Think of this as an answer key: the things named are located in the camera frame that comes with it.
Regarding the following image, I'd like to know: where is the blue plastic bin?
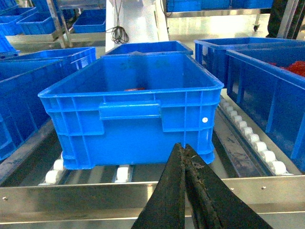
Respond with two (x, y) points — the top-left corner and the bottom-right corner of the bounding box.
(0, 47), (96, 160)
(38, 53), (224, 170)
(105, 41), (193, 55)

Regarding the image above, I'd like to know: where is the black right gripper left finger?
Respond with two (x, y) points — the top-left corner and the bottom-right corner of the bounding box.
(132, 143), (185, 229)

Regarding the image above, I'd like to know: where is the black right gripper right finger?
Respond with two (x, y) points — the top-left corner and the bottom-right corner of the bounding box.
(184, 144), (272, 229)

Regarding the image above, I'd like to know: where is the stainless steel shelf rack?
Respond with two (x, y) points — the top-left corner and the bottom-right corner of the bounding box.
(0, 0), (305, 225)

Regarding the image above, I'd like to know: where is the black coiled cable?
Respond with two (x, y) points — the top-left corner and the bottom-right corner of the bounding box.
(105, 0), (131, 45)

